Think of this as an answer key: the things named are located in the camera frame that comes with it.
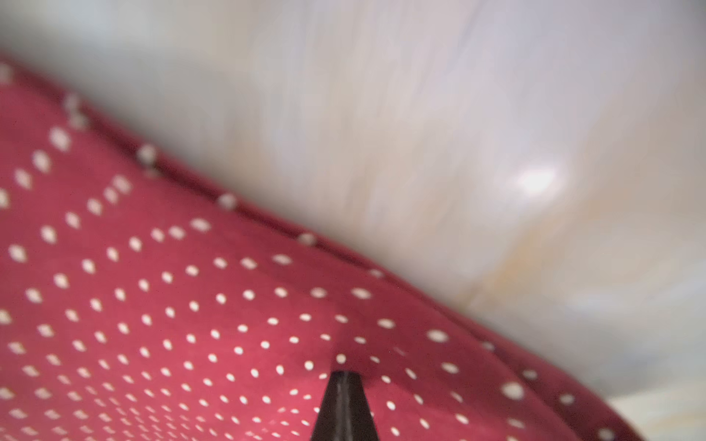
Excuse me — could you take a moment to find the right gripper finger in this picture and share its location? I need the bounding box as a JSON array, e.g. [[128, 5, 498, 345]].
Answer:
[[310, 371, 380, 441]]

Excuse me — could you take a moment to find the red polka dot skirt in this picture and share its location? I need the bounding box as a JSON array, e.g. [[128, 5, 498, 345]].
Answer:
[[1, 58, 639, 440]]

